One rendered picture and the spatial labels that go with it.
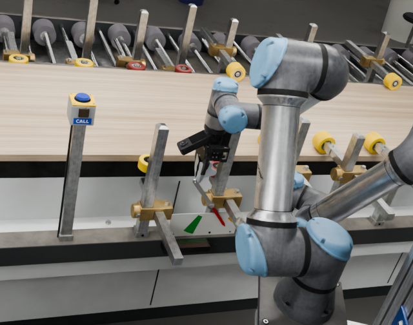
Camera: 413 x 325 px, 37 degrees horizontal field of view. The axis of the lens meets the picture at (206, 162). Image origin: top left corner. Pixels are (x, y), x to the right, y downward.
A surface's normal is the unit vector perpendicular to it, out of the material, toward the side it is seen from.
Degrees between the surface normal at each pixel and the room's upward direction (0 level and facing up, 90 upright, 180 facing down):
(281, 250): 57
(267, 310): 0
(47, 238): 0
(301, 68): 62
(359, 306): 0
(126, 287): 90
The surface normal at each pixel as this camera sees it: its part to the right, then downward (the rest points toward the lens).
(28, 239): 0.22, -0.83
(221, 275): 0.32, 0.56
